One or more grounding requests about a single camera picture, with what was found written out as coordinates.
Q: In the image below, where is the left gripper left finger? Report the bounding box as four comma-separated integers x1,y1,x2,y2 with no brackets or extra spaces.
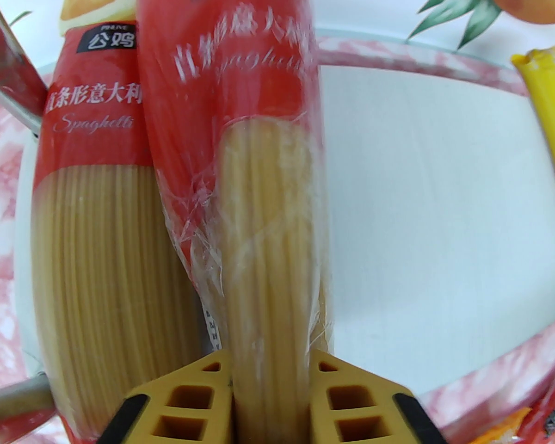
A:
97,347,234,444

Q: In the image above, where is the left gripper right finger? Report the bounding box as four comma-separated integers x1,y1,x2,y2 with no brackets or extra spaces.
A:
309,350,449,444

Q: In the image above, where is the red spaghetti bag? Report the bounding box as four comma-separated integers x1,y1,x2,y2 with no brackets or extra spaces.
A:
30,19,204,433
134,0,333,444

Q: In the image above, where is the yellow Pastatime spaghetti bag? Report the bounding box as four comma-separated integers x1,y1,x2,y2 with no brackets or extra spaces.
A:
511,47,555,304

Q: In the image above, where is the pink marble patterned mat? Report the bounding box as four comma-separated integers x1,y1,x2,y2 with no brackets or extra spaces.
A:
0,35,555,444

